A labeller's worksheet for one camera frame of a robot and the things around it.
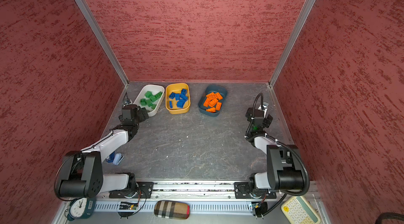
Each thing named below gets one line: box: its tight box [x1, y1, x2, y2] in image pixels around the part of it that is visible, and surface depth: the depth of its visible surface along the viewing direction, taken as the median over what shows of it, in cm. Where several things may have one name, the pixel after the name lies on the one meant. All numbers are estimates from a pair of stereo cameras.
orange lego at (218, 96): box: [214, 92, 224, 101], surface depth 113 cm
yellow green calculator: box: [280, 195, 322, 224], surface depth 68 cm
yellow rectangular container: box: [165, 82, 191, 115], surface depth 110 cm
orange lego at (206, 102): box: [203, 97, 212, 108], surface depth 109 cm
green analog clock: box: [66, 197, 97, 222], surface depth 67 cm
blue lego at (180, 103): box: [176, 99, 186, 109], surface depth 108 cm
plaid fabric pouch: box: [153, 200, 191, 220], surface depth 68 cm
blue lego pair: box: [179, 93, 188, 102], surface depth 112 cm
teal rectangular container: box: [197, 84, 228, 117], surface depth 110 cm
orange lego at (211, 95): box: [205, 92, 217, 100], surface depth 112 cm
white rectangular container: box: [133, 84, 166, 117], surface depth 112 cm
